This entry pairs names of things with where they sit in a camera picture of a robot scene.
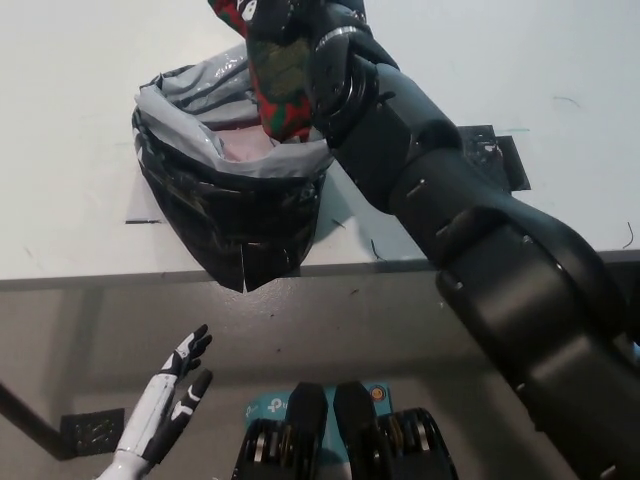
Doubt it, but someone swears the robot left black body block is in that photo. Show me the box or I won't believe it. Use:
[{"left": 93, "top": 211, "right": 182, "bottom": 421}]
[{"left": 232, "top": 382, "right": 331, "bottom": 480}]

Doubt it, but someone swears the teal router box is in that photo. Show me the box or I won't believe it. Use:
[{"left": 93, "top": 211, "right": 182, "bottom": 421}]
[{"left": 244, "top": 382, "right": 397, "bottom": 467}]

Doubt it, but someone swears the black plastic bag grey lining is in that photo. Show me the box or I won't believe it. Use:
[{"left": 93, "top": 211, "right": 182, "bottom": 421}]
[{"left": 131, "top": 43, "right": 335, "bottom": 295}]

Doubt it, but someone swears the black tape patch on table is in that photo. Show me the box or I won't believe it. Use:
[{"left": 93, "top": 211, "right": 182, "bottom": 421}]
[{"left": 457, "top": 124, "right": 531, "bottom": 192}]

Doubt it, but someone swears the black table leg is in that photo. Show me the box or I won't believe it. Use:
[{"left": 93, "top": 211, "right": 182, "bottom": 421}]
[{"left": 0, "top": 382, "right": 76, "bottom": 461}]

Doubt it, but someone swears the red green patterned cloth bundle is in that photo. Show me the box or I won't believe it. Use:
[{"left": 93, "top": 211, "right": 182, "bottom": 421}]
[{"left": 207, "top": 0, "right": 316, "bottom": 144}]

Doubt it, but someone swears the pale grey tape patch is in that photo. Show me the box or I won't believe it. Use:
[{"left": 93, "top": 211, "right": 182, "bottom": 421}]
[{"left": 124, "top": 184, "right": 166, "bottom": 225}]

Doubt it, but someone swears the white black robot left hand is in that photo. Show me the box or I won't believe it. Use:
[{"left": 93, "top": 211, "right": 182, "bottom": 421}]
[{"left": 115, "top": 323, "right": 215, "bottom": 464}]

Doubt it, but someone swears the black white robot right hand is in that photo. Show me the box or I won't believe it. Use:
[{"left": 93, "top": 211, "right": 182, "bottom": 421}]
[{"left": 207, "top": 0, "right": 372, "bottom": 45}]

